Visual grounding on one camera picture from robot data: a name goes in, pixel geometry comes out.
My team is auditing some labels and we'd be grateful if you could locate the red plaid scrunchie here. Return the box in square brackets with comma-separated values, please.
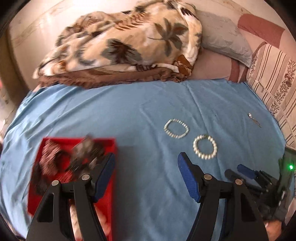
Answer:
[39, 140, 62, 176]

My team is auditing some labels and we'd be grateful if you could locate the grey organza scrunchie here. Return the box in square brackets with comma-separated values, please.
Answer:
[68, 136, 105, 172]

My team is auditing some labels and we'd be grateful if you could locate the white dotted scrunchie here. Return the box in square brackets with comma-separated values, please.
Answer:
[70, 204, 111, 240]

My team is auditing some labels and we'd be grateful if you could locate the blue bed sheet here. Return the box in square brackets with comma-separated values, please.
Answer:
[1, 80, 285, 240]

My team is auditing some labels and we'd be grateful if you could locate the red shallow box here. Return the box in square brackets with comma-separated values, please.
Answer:
[27, 136, 117, 240]

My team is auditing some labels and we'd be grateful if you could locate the silver hair pin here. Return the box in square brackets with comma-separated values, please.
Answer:
[248, 113, 261, 128]

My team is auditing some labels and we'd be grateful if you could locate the striped floral cushion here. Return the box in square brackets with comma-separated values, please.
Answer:
[246, 44, 296, 150]

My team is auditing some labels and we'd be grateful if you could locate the brown ruffled blanket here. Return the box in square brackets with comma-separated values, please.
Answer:
[38, 68, 188, 89]

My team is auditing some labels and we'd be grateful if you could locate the grey pillow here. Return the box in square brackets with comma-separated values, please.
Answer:
[196, 10, 253, 67]

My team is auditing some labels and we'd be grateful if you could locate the pink brown pillow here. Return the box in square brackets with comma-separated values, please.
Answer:
[189, 14, 295, 82]

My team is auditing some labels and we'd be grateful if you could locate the leaf print blanket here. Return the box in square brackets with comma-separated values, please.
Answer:
[33, 1, 202, 79]

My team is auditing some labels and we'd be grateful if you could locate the large pearl bracelet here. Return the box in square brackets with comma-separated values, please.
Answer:
[193, 134, 218, 160]

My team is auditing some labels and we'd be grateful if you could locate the small pearl bracelet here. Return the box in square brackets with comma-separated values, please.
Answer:
[164, 118, 190, 140]

